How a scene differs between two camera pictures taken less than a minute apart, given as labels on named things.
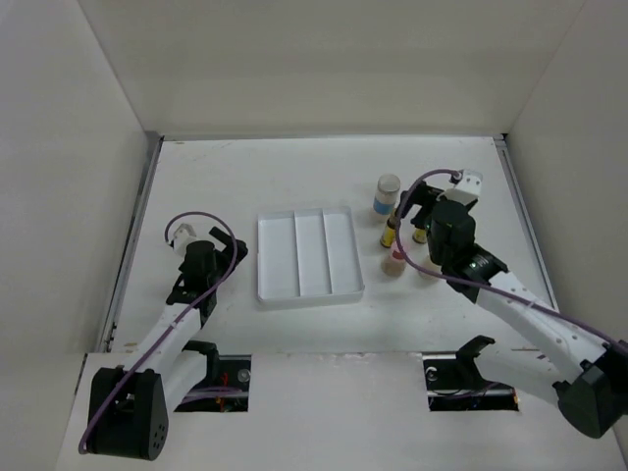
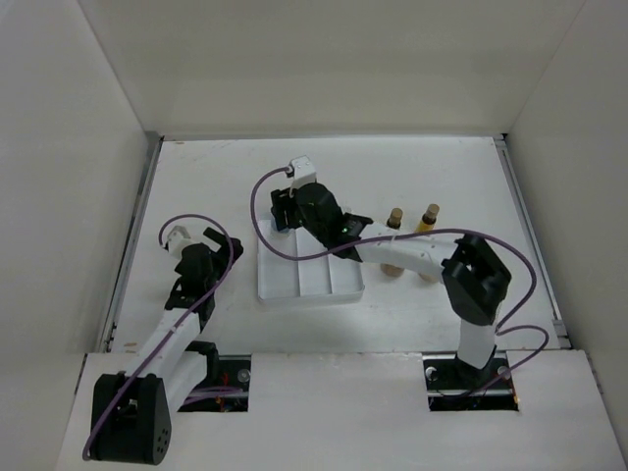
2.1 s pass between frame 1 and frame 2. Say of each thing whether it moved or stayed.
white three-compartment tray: stayed
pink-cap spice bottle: stayed
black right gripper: moved
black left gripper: stayed
